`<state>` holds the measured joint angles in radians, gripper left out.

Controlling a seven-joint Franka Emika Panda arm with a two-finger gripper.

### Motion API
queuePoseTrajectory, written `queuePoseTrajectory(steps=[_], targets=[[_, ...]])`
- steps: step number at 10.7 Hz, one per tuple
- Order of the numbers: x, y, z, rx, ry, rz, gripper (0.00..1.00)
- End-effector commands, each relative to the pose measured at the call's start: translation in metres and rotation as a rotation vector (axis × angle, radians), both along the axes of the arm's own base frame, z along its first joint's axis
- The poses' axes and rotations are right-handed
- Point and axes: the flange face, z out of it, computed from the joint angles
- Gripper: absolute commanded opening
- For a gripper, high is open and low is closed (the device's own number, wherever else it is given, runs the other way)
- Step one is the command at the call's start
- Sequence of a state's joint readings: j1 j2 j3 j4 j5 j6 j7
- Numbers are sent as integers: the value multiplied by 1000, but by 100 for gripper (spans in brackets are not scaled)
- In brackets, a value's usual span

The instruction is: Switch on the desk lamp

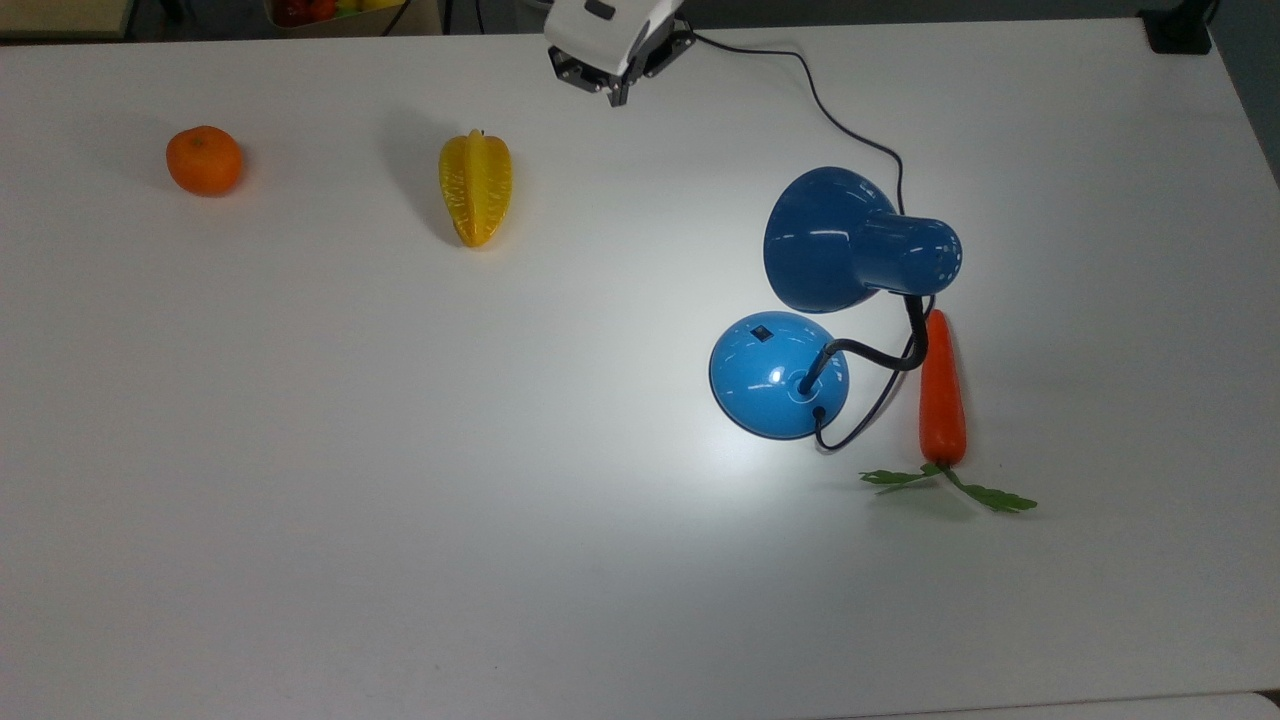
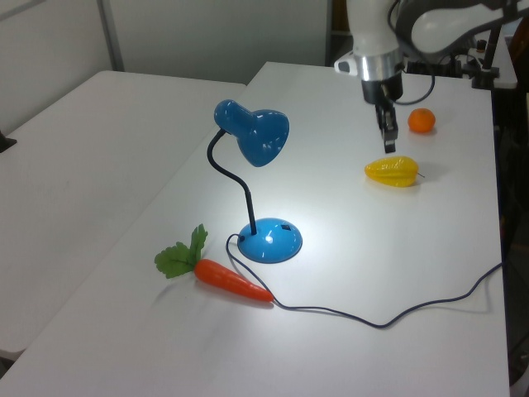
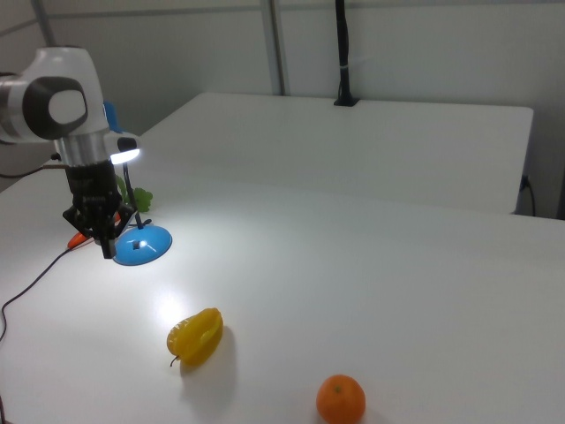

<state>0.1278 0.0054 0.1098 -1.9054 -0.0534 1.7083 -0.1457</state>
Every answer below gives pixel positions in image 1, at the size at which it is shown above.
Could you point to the yellow toy starfruit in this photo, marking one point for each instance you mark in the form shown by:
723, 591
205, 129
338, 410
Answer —
476, 190

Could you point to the blue gooseneck desk lamp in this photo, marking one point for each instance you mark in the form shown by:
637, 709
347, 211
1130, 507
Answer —
830, 240

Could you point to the beige wooden board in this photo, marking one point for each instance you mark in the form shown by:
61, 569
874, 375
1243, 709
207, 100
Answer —
60, 15

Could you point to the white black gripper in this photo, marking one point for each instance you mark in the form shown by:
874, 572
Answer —
610, 35

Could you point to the orange toy carrot green leaves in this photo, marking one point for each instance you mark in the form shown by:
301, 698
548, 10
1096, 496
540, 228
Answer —
942, 400

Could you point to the orange toy mandarin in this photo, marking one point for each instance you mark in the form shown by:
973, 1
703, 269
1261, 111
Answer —
204, 160

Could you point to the black corner table clamp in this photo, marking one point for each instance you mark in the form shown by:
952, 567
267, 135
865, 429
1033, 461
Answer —
1178, 28

